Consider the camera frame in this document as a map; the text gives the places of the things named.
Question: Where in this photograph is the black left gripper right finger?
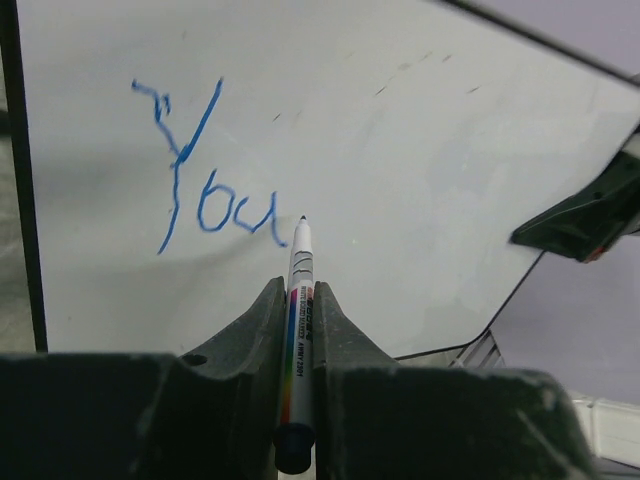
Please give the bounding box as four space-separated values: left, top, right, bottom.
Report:
313 282 595 479

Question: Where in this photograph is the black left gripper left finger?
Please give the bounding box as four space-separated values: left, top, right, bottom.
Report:
1 277 285 479

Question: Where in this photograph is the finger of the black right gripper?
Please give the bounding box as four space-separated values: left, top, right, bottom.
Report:
510 151 639 263

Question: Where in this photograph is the white whiteboard marker pen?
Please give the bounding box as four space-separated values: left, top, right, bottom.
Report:
273 217 315 475

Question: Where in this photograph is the white whiteboard black frame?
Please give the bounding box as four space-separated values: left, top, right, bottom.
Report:
15 1 639 356

